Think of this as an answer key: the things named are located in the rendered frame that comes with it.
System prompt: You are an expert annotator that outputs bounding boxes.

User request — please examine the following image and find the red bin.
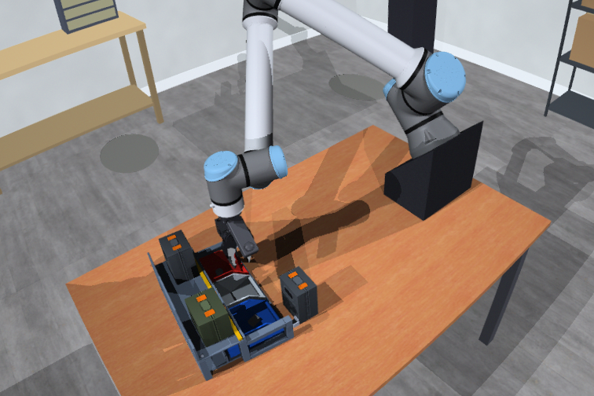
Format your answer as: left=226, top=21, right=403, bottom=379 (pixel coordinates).
left=199, top=251, right=248, bottom=282

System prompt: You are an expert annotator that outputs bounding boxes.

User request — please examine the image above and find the yellow flat bar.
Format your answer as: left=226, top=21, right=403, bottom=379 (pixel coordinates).
left=195, top=259, right=243, bottom=341

